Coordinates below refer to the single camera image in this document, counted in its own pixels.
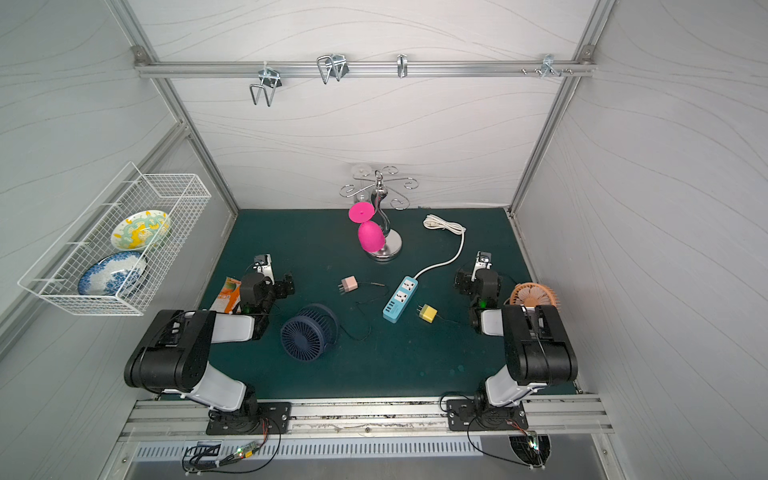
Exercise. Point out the small metal hook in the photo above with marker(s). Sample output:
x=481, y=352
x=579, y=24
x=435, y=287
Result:
x=402, y=66

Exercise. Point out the navy blue desk fan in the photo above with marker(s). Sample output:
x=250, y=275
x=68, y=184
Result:
x=310, y=333

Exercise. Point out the yellow USB charger plug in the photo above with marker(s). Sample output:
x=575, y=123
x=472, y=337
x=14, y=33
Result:
x=427, y=313

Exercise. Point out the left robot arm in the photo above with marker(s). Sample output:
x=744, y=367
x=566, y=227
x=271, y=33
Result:
x=173, y=354

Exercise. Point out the metal hook right end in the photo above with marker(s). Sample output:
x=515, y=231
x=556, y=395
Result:
x=546, y=69

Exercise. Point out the orange snack packet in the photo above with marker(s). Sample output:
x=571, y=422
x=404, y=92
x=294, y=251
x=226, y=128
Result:
x=228, y=297

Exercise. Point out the chrome glass holder stand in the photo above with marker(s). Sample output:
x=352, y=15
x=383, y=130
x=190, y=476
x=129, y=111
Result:
x=375, y=187

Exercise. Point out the blue patterned bowl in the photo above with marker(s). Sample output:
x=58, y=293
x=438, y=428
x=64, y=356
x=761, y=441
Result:
x=118, y=274

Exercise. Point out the yellow patterned bowl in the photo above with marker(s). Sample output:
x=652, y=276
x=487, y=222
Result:
x=147, y=228

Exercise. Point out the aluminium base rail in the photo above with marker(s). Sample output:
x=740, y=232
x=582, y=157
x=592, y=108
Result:
x=152, y=420

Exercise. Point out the pink goblet glass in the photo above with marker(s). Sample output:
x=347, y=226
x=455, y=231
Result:
x=370, y=235

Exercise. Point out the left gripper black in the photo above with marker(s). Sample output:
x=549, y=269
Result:
x=279, y=285

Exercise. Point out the light blue power strip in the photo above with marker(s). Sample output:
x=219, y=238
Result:
x=400, y=299

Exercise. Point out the aluminium top rail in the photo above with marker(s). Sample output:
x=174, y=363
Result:
x=357, y=69

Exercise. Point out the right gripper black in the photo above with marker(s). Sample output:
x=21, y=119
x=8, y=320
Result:
x=464, y=280

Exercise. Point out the metal double hook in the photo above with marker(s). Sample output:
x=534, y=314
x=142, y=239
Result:
x=269, y=80
x=332, y=66

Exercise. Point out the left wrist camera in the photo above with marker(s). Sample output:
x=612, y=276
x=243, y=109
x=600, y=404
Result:
x=263, y=265

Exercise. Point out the pink USB charger plug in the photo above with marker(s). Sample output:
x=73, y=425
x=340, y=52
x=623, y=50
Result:
x=348, y=284

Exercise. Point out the orange desk fan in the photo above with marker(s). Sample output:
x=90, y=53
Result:
x=531, y=294

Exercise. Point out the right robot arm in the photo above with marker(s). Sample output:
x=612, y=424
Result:
x=537, y=349

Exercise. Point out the white wire wall basket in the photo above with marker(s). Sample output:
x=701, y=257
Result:
x=54, y=276

